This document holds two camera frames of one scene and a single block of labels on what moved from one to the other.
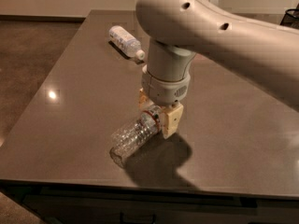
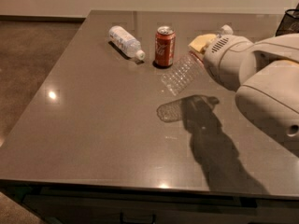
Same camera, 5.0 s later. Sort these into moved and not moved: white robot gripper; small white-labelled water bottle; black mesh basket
Moved: white robot gripper
Not moved: black mesh basket; small white-labelled water bottle
